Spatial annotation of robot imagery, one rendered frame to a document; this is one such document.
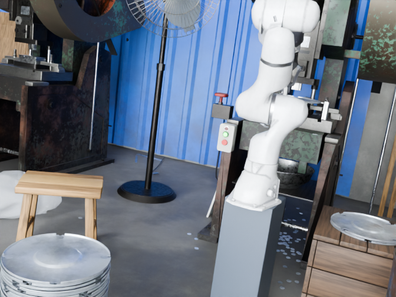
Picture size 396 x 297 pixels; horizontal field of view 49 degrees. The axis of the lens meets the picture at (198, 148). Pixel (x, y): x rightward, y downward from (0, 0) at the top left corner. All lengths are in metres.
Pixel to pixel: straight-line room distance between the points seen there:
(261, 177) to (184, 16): 1.36
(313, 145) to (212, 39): 1.80
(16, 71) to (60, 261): 2.00
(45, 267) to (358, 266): 1.07
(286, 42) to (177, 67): 2.45
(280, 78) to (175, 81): 2.41
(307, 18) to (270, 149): 0.45
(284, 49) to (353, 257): 0.79
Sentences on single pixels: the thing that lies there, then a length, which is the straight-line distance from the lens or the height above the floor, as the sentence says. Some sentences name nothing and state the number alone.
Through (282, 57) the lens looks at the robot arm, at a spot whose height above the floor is 0.96.
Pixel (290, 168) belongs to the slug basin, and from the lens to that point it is 2.59.
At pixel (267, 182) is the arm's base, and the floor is 0.53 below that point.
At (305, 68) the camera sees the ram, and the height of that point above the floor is 0.94.
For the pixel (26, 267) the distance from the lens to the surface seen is 1.27.
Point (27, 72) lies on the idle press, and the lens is 3.03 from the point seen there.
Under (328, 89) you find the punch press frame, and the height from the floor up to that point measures 0.84.
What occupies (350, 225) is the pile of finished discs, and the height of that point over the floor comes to 0.36.
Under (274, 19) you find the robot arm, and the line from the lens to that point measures 1.47.
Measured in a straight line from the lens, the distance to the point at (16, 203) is 2.36.
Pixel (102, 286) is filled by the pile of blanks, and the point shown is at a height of 0.29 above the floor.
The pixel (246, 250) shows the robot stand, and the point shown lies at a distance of 1.63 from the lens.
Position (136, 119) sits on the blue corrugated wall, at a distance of 4.02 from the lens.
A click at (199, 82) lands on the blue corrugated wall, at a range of 3.73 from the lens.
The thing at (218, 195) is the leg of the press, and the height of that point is 0.25.
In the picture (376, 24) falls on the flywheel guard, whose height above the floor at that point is 1.15.
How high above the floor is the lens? 0.94
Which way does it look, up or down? 12 degrees down
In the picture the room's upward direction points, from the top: 8 degrees clockwise
